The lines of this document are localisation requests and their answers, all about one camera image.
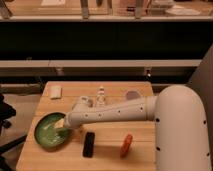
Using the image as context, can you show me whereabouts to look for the white sponge block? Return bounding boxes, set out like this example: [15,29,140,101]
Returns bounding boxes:
[50,86,62,99]

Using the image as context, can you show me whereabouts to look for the black office chair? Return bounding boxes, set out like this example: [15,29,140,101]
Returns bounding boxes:
[0,93,28,171]

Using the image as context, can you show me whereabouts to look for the green ceramic bowl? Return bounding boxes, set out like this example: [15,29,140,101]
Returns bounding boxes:
[34,112,71,149]

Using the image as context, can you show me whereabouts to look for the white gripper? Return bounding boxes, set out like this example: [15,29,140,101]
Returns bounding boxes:
[72,96,93,112]

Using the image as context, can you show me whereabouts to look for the black remote control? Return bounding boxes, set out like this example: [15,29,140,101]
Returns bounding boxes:
[83,132,95,158]

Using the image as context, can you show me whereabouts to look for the white paper cup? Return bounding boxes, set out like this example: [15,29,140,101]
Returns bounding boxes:
[126,91,141,100]

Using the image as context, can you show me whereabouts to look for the white glue bottle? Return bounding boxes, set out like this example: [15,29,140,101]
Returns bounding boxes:
[96,86,106,107]

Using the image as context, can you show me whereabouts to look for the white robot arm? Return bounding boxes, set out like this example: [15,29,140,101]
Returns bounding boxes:
[64,85,212,171]

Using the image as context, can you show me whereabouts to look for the orange plastic carrot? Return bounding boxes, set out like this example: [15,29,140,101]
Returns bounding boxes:
[120,134,133,158]

